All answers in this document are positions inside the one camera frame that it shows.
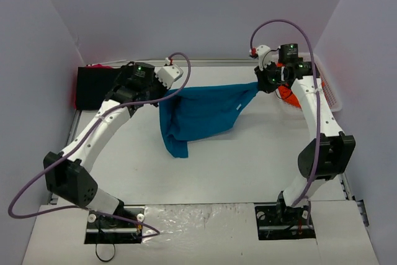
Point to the folded black t shirt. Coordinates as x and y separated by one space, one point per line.
92 85

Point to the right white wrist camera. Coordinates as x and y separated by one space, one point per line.
264 55

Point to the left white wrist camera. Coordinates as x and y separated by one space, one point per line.
168 75

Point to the folded pink t shirt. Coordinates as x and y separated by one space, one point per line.
98 66

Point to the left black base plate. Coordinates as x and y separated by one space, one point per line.
110 231

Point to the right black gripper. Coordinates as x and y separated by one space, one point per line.
264 79

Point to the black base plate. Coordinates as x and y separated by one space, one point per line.
110 231
293 225

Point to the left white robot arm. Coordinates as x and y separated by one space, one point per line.
68 172

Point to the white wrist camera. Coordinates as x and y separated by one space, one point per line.
264 55
168 75

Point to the blue t shirt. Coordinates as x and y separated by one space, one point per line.
196 113

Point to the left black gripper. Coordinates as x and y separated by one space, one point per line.
152 93

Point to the orange t shirt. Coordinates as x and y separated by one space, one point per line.
285 93

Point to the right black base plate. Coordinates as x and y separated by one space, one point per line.
293 225

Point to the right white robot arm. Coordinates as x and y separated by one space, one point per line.
330 149

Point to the white plastic basket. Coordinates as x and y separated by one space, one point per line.
328 86

